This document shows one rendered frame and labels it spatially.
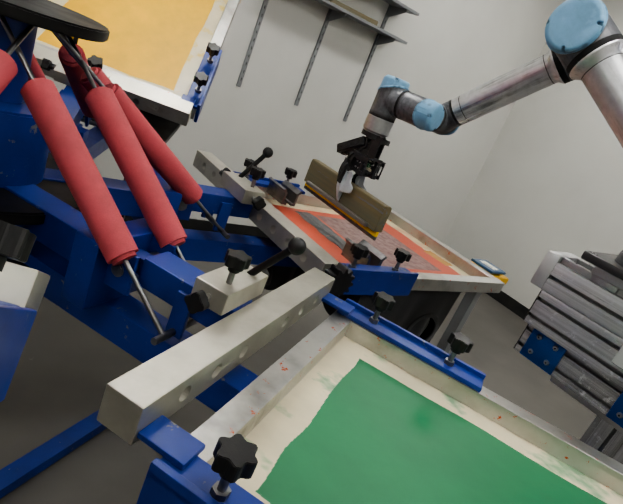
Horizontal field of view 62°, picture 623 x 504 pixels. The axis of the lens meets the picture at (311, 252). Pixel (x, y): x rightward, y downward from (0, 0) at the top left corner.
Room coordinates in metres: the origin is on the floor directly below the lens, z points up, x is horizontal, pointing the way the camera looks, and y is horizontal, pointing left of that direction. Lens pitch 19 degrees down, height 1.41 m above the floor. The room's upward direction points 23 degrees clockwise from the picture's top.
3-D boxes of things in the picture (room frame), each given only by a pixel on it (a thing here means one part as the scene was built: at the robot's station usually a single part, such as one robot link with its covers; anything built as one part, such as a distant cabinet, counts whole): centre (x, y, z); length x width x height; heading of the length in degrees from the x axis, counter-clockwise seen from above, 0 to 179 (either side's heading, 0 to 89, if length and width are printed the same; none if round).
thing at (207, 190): (1.21, 0.26, 1.02); 0.17 x 0.06 x 0.05; 134
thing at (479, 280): (1.60, -0.14, 0.97); 0.79 x 0.58 x 0.04; 134
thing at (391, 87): (1.46, -0.04, 1.39); 0.09 x 0.08 x 0.11; 55
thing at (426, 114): (1.42, -0.13, 1.39); 0.11 x 0.11 x 0.08; 55
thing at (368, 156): (1.46, -0.04, 1.23); 0.09 x 0.08 x 0.12; 44
